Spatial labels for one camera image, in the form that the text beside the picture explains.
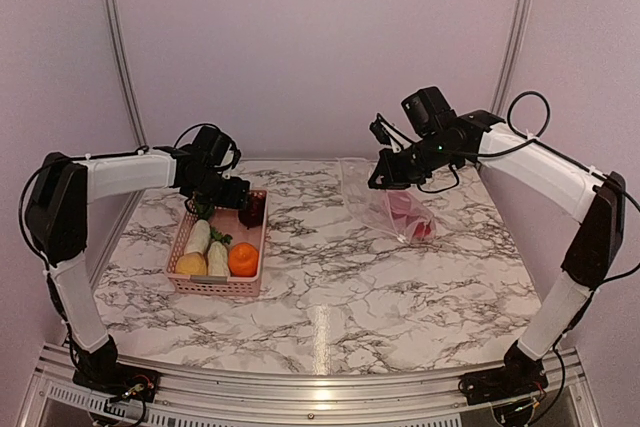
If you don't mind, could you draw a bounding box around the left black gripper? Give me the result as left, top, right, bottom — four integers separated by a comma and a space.
188, 169, 250, 210

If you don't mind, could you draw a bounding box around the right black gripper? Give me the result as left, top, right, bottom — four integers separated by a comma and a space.
367, 130, 461, 189

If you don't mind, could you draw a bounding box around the red apple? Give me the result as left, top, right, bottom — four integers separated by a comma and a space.
387, 191, 431, 224

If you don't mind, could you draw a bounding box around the clear zip top bag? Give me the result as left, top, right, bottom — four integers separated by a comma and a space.
338, 158, 436, 245

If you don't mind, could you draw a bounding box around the pink perforated plastic basket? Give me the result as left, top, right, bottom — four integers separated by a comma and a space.
166, 190, 267, 297

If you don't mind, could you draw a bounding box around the red strawberry fruit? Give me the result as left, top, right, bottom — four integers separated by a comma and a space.
408, 218, 436, 242

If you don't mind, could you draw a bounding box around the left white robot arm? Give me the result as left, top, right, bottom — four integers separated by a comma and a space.
18, 144, 249, 392

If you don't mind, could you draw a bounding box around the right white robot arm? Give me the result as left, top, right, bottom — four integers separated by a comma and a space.
369, 110, 627, 395

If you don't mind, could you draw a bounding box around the green lettuce leaf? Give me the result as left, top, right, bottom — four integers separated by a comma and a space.
192, 201, 233, 245

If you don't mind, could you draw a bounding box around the white radish upper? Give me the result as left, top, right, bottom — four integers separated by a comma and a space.
183, 219, 211, 254

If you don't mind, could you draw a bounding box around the dark purple beet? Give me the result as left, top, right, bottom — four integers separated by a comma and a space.
238, 192, 266, 229

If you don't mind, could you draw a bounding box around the orange tangerine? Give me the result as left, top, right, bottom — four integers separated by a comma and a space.
228, 243, 259, 277

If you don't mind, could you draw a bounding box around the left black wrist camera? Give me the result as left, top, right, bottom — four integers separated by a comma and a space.
190, 125, 241, 172

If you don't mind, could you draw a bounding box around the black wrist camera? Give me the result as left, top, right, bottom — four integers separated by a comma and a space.
401, 86, 457, 138
190, 125, 241, 172

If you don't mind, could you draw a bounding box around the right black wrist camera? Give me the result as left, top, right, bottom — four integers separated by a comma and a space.
401, 86, 457, 138

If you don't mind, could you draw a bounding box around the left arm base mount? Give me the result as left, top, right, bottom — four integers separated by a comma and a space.
73, 363, 160, 403

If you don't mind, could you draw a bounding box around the front aluminium rail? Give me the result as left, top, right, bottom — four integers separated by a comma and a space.
17, 344, 601, 426

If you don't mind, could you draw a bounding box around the left aluminium frame post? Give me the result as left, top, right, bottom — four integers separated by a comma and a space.
103, 0, 147, 145

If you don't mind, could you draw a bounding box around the aluminium frame post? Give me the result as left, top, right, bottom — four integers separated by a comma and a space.
491, 0, 533, 115
103, 0, 147, 145

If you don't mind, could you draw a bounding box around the right aluminium frame post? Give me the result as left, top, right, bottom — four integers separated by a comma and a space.
491, 0, 533, 115

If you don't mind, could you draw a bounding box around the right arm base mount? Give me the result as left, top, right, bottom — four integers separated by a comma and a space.
458, 367, 549, 405

